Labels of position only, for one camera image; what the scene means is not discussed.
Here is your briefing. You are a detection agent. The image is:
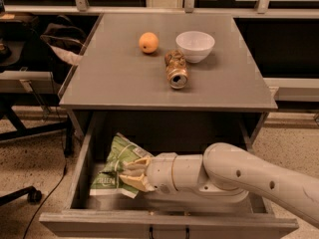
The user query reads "black floor cable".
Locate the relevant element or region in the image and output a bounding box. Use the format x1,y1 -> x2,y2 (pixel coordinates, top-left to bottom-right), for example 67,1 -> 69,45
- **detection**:
21,129 -> 68,239

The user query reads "grey cabinet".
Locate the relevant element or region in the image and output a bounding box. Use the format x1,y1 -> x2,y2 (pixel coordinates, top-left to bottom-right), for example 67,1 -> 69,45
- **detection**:
61,13 -> 276,151

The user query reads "green jalapeno chip bag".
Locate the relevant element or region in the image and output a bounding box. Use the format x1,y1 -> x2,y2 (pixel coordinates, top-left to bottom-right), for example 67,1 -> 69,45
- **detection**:
90,133 -> 154,198

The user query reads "open grey top drawer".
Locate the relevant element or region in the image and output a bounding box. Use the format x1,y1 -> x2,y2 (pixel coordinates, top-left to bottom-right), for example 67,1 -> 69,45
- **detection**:
40,111 -> 298,239

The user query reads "white bowl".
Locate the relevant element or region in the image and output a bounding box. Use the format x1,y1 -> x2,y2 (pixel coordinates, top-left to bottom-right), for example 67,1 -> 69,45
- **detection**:
175,31 -> 215,63

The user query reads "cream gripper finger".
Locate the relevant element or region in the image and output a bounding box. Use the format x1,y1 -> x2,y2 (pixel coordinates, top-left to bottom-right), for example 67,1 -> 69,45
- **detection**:
123,156 -> 152,177
120,174 -> 155,192

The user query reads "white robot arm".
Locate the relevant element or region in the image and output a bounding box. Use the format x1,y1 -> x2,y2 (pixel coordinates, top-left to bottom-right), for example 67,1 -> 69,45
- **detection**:
120,142 -> 319,227

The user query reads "crushed gold soda can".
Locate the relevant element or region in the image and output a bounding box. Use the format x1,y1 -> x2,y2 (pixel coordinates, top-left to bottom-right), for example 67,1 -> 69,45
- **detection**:
164,50 -> 188,90

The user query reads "grey side desk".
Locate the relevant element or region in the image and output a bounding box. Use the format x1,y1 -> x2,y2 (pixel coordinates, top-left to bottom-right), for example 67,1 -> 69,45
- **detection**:
0,71 -> 61,94

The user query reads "orange fruit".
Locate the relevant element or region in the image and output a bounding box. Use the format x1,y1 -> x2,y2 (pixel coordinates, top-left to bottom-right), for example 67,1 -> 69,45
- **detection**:
139,32 -> 159,54

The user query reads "dark bag with cloth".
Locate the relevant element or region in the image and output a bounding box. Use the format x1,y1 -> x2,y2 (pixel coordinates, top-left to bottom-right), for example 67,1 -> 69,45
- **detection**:
40,15 -> 87,66

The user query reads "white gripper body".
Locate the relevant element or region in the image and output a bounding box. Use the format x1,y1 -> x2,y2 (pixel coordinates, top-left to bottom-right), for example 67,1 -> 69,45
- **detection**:
147,152 -> 177,194

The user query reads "metal window railing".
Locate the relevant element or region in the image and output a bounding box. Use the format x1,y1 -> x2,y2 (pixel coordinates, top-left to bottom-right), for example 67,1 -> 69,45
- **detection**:
3,0 -> 319,19

